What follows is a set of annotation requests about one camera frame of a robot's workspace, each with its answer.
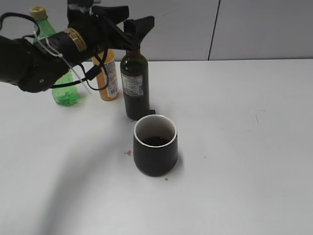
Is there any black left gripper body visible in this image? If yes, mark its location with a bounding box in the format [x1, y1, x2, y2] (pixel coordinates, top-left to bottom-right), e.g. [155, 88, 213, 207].
[67, 0, 113, 60]

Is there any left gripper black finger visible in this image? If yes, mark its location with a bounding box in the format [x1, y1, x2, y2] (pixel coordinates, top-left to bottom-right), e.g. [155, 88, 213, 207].
[91, 5, 129, 24]
[109, 16, 155, 50]

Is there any dark red wine bottle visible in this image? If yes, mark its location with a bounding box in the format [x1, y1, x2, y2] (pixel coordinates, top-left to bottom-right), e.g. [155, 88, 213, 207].
[120, 49, 150, 120]

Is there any black mug white interior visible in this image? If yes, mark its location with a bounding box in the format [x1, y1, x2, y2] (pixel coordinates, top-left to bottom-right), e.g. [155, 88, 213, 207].
[133, 114, 178, 177]

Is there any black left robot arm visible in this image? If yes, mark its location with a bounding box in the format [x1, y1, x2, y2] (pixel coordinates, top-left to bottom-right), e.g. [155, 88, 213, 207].
[0, 0, 155, 93]

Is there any orange juice bottle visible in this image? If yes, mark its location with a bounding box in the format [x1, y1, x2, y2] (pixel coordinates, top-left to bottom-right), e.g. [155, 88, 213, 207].
[96, 49, 119, 101]

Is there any white zip tie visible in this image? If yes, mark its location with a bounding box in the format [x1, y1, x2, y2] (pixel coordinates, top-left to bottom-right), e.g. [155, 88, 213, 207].
[33, 31, 92, 95]

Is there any green plastic soda bottle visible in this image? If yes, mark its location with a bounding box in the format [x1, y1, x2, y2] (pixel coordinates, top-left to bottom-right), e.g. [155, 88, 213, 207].
[29, 6, 80, 106]

